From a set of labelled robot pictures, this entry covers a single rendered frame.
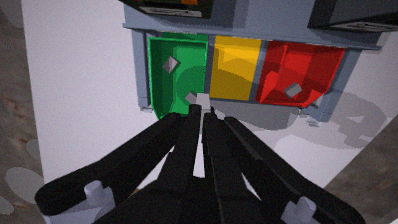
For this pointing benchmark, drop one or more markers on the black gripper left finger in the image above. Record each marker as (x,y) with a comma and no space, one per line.
(86,194)

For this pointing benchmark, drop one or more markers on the dark grey shelf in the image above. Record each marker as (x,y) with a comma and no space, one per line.
(234,65)

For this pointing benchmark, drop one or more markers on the green bin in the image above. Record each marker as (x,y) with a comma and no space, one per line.
(168,90)

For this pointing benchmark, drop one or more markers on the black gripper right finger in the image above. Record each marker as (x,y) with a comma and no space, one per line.
(283,189)

